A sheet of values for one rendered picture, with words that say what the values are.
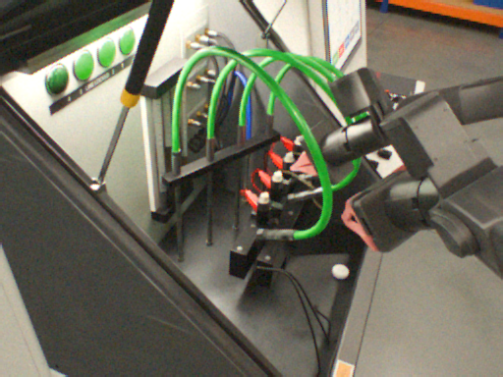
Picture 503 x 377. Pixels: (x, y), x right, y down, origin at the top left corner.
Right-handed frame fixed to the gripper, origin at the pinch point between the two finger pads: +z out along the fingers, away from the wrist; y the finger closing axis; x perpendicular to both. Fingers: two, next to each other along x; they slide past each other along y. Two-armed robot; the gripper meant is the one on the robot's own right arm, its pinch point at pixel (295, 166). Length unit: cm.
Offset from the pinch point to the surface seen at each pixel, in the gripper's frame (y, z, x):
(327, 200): -4.4, -13.0, 12.0
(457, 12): -3, 131, -505
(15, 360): -7, 58, 45
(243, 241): -10.1, 21.8, 2.7
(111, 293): 0.4, 9.9, 37.4
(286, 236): -8.3, -0.4, 11.3
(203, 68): 28.5, 27.1, -19.1
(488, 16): -24, 107, -509
